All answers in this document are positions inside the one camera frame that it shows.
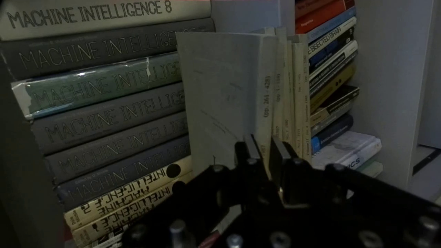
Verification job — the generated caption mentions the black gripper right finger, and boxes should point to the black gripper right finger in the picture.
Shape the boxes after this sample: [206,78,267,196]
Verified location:
[268,137,304,206]

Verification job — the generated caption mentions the cream pixel-lettered Intelligence book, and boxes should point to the cream pixel-lettered Intelligence book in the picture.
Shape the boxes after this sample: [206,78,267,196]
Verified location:
[63,155,194,232]
[70,171,197,248]

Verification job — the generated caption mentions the olive yellow book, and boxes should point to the olive yellow book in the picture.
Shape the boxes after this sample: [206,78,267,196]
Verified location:
[308,64,358,115]

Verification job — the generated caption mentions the cream paperback book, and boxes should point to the cream paperback book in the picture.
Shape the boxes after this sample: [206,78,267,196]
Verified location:
[272,27,289,144]
[285,32,296,149]
[292,33,314,163]

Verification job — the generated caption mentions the black white striped book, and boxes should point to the black white striped book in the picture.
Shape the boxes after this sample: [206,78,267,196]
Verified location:
[307,25,358,61]

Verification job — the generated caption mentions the white flat booklet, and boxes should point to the white flat booklet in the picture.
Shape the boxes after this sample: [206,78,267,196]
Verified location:
[311,130,383,173]

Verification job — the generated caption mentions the cream Machine Intelligence 8 book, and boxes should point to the cream Machine Intelligence 8 book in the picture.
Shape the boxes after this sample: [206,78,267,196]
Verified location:
[0,0,213,42]

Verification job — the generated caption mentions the thin pale grey book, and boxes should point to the thin pale grey book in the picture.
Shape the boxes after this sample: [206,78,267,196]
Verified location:
[175,31,279,178]

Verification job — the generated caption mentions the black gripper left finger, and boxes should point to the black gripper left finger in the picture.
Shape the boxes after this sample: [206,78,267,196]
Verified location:
[233,134,270,204]

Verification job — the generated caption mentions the red hardcover book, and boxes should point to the red hardcover book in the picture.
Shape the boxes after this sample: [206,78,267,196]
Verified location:
[295,0,355,35]

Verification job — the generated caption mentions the pale blue book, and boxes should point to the pale blue book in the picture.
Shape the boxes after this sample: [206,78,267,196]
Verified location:
[306,6,358,46]

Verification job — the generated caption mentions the grey Machine Intelligence book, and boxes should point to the grey Machine Intelligence book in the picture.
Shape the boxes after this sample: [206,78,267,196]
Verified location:
[0,18,216,82]
[44,111,188,185]
[55,135,193,213]
[29,82,186,156]

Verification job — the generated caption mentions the green torn-jacket Machine Intelligence book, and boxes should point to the green torn-jacket Machine Intelligence book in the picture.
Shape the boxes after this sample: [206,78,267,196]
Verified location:
[11,51,183,122]

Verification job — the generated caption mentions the grey metal bookshelf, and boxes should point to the grey metal bookshelf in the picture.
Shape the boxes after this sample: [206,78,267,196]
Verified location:
[210,0,441,204]

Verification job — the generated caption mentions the dark blue book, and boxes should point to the dark blue book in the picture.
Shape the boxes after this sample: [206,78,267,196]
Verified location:
[310,113,355,156]

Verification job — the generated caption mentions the black cream book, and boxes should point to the black cream book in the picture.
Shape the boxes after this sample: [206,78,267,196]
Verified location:
[308,84,361,137]

